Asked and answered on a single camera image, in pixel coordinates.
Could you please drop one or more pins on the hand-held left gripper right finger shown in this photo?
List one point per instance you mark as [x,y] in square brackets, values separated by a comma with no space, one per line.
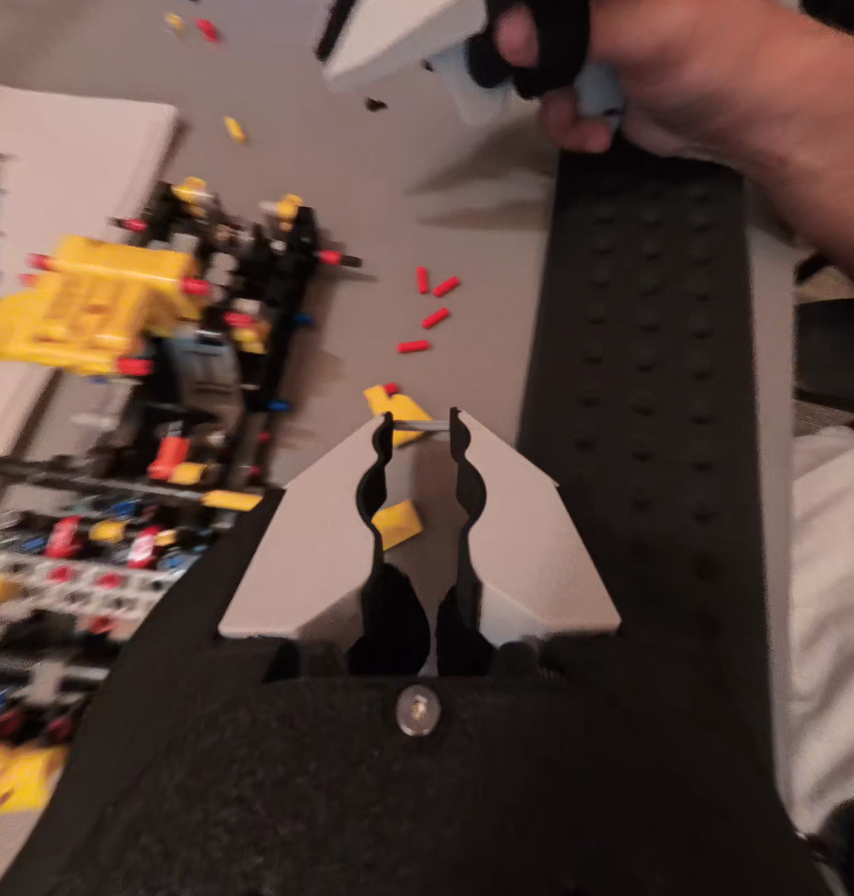
[539,560]

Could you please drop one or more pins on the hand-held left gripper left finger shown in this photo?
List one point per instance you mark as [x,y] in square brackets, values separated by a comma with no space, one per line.
[301,560]

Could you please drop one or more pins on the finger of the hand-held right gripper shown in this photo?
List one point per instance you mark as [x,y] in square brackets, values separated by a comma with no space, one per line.
[406,35]

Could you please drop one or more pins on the yellow lego beam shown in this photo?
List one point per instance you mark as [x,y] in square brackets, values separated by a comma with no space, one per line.
[399,413]

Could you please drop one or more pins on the grey lego axle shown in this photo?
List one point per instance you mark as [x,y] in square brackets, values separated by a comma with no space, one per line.
[420,425]

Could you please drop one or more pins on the lego car chassis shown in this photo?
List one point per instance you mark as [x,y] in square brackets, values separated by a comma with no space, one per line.
[154,385]

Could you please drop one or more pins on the small red lego pin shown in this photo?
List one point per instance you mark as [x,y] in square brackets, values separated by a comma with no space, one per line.
[435,318]

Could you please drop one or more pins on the person's right forearm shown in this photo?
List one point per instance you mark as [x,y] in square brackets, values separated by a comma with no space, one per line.
[825,140]

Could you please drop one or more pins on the small black lego piece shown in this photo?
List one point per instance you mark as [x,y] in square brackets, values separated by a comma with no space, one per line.
[376,105]

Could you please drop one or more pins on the yellow lego block piece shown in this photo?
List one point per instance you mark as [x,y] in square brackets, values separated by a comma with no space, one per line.
[397,523]

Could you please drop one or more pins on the yellow lego pin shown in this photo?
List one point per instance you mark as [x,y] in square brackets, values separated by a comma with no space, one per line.
[234,129]

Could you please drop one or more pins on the red lego piece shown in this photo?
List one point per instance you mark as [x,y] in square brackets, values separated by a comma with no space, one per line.
[206,29]

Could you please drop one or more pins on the lego instruction booklet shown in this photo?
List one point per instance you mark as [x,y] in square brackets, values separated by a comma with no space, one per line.
[70,161]

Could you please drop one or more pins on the person's right hand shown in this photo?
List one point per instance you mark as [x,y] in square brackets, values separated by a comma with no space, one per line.
[678,70]

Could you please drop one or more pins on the black dotted floor mat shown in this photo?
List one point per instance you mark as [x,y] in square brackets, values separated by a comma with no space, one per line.
[650,420]

